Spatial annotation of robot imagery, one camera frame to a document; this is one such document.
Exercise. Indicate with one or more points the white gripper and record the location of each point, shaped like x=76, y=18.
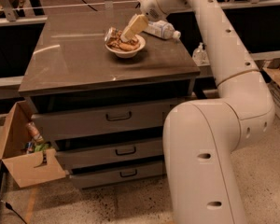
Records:
x=148, y=6

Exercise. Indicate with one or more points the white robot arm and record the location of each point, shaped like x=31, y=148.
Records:
x=199, y=136

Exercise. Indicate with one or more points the white paper bowl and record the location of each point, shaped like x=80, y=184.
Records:
x=129, y=54

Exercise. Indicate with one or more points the clear plastic water bottle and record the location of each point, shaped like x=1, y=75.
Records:
x=163, y=30

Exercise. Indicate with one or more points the left clear pump bottle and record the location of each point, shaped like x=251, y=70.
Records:
x=199, y=55

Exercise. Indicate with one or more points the grey drawer cabinet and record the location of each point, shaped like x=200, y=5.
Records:
x=71, y=69

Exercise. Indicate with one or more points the top grey drawer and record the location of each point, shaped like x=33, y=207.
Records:
x=101, y=120

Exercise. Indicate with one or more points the grey drawer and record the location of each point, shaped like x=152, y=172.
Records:
x=118, y=175
x=93, y=156
x=101, y=120

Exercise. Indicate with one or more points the middle grey drawer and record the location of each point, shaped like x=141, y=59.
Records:
x=93, y=156

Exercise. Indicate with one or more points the snack packet in box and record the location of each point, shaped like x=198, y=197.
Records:
x=34, y=132

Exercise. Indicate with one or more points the green packet in box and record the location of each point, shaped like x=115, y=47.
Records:
x=42, y=147

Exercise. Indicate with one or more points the bottom grey drawer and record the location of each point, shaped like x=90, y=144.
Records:
x=118, y=175

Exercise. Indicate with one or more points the open cardboard box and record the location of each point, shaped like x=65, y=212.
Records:
x=26, y=169

